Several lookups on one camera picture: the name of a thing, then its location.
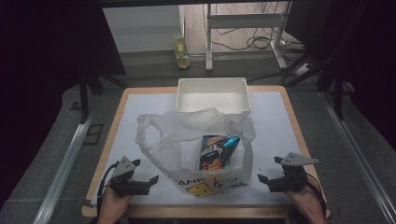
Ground white plastic bin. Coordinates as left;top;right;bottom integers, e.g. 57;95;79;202
175;77;252;115

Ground blue chip packet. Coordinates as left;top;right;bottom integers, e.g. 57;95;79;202
199;134;241;172

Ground person's left hand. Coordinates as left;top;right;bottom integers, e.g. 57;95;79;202
96;186;134;224

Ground person's right hand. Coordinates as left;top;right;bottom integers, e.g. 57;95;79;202
283;185;329;224

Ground white table mat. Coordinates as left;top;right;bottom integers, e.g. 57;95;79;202
91;91;319;207

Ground black metal stand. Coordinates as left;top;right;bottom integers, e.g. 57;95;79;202
276;51;347;121
78;72;129;125

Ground hand-held gripper cable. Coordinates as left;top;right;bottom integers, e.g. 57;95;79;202
305;172;328;218
96;161;121;218

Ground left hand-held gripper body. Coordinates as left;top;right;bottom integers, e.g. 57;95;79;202
109;156;151;198

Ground white metal desk frame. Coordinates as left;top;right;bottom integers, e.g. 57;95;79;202
205;1;292;72

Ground right hand-held gripper cable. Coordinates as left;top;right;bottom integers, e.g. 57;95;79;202
305;172;328;218

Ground aluminium rail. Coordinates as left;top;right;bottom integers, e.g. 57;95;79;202
319;91;396;224
32;108;98;224

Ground clear printed plastic bag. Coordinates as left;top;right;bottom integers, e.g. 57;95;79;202
134;107;257;198

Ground left hand-held gripper cable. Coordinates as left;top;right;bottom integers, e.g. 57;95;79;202
96;161;121;218

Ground black floor cables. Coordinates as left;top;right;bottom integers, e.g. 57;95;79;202
202;3;304;52

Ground yellow drink bottle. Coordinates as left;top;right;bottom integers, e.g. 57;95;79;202
173;30;191;70

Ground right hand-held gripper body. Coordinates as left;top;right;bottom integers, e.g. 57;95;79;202
266;152;320;193

